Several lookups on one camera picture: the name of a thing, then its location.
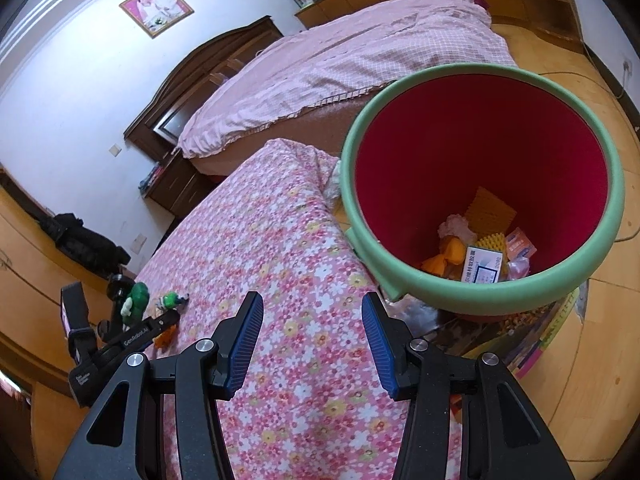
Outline white blue carton box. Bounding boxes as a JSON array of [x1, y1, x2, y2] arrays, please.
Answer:
[[461, 246, 503, 284]]

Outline yellow spiky foam piece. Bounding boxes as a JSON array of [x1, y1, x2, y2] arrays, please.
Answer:
[[475, 233, 508, 281]]

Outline orange cardboard box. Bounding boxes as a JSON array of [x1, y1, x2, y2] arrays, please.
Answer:
[[464, 186, 516, 238]]

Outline white plastic bag wad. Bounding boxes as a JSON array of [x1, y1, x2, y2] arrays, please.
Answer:
[[438, 214, 477, 245]]

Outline green red trash bin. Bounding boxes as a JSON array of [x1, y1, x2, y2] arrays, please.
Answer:
[[341, 63, 625, 316]]

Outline green plush toy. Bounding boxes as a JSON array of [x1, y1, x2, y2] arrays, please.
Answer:
[[120, 282, 150, 328]]

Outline black hanging jacket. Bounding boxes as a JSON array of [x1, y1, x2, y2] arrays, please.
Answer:
[[38, 214, 131, 278]]

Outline wooden wardrobe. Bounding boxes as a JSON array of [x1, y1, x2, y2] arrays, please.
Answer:
[[1, 170, 111, 479]]

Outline yellow patterned wrapper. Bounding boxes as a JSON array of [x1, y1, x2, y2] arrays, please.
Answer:
[[421, 236, 466, 278]]

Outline items on nightstand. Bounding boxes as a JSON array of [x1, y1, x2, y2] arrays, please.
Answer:
[[138, 162, 163, 195]]

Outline pink floral bed sheet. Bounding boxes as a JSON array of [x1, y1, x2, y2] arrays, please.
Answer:
[[138, 139, 408, 479]]

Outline dark wooden nightstand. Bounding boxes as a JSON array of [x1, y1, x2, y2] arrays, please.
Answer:
[[143, 152, 219, 219]]

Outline dark wooden headboard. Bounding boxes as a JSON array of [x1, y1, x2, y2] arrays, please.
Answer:
[[124, 16, 283, 162]]

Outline brown bed base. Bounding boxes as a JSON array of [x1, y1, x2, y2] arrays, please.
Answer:
[[191, 91, 378, 177]]

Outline framed wedding photo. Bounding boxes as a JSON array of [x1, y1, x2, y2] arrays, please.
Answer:
[[119, 0, 194, 38]]

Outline pink checkered bedspread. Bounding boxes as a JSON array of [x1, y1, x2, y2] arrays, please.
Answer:
[[178, 0, 515, 158]]

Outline white wall switch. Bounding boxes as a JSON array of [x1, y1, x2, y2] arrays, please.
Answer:
[[108, 144, 122, 157]]

